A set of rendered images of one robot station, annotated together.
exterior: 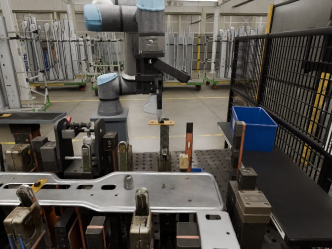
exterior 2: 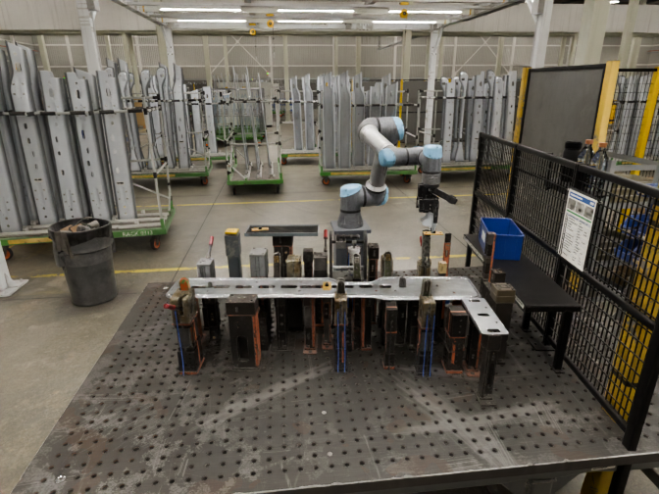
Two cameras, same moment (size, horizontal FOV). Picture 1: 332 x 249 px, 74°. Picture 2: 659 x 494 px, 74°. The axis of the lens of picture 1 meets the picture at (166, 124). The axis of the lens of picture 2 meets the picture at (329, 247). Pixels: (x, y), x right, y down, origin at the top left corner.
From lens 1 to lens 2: 1.27 m
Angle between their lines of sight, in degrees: 0
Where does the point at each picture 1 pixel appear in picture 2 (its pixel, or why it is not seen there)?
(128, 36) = not seen: hidden behind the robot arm
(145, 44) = (429, 178)
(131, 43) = not seen: hidden behind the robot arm
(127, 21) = (412, 160)
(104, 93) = (349, 205)
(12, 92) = (125, 193)
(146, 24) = (431, 167)
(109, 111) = (353, 223)
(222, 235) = (481, 308)
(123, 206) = (405, 296)
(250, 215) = (501, 296)
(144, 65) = (425, 192)
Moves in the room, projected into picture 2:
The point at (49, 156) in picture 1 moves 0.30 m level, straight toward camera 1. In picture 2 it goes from (321, 265) to (356, 288)
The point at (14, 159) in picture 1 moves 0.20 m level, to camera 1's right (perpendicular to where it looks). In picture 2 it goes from (294, 267) to (336, 267)
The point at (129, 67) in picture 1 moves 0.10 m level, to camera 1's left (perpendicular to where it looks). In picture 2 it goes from (378, 179) to (359, 179)
